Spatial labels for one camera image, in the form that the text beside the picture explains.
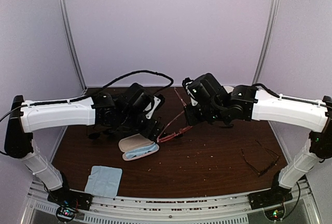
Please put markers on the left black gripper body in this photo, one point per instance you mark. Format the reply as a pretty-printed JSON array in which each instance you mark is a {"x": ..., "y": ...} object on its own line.
[{"x": 152, "y": 131}]

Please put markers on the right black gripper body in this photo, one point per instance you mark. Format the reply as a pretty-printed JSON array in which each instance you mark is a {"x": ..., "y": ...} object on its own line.
[{"x": 193, "y": 119}]

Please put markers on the pink frame glasses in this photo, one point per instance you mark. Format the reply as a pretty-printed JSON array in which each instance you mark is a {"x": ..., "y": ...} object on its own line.
[{"x": 164, "y": 136}]

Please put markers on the blue cleaning cloth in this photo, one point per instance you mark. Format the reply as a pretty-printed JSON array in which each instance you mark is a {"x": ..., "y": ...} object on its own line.
[
  {"x": 141, "y": 151},
  {"x": 103, "y": 181}
]

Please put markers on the pink glasses case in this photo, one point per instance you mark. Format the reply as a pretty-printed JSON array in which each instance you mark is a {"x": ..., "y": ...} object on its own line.
[{"x": 134, "y": 142}]

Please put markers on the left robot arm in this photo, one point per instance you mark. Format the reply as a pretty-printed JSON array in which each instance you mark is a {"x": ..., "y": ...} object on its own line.
[{"x": 132, "y": 109}]

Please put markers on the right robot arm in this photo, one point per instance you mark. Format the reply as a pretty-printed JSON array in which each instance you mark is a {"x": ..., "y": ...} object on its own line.
[{"x": 210, "y": 102}]

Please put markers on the white ceramic bowl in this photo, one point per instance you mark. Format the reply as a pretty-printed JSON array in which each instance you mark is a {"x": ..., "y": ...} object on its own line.
[{"x": 228, "y": 89}]

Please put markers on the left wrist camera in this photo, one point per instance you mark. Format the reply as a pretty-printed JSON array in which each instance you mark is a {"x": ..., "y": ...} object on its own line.
[{"x": 154, "y": 105}]

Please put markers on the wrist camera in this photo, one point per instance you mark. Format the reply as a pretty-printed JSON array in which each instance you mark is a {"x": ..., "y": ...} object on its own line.
[
  {"x": 154, "y": 105},
  {"x": 185, "y": 83}
]

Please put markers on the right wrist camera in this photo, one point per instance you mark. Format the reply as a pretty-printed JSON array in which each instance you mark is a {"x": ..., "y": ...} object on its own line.
[{"x": 185, "y": 83}]

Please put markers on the thin black frame glasses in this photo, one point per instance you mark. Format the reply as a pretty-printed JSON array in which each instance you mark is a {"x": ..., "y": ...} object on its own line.
[{"x": 95, "y": 134}]

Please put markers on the tortoise frame glasses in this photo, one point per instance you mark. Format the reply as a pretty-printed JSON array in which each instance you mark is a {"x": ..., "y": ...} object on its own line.
[{"x": 259, "y": 158}]

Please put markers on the front aluminium rail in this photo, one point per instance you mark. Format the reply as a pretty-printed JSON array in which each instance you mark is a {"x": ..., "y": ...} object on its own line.
[{"x": 232, "y": 208}]

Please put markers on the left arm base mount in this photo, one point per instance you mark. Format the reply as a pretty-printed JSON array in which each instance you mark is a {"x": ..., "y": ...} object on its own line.
[{"x": 70, "y": 203}]

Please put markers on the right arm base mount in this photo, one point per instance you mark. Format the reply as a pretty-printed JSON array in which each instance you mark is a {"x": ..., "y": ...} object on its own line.
[{"x": 272, "y": 201}]

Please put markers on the right aluminium frame post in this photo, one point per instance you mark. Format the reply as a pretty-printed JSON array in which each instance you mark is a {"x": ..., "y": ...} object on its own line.
[{"x": 273, "y": 11}]

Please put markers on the aluminium frame post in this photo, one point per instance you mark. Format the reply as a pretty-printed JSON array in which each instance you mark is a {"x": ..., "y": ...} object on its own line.
[
  {"x": 70, "y": 43},
  {"x": 273, "y": 11}
]

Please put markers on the left aluminium frame post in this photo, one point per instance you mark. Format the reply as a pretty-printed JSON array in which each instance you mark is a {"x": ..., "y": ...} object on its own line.
[{"x": 70, "y": 43}]

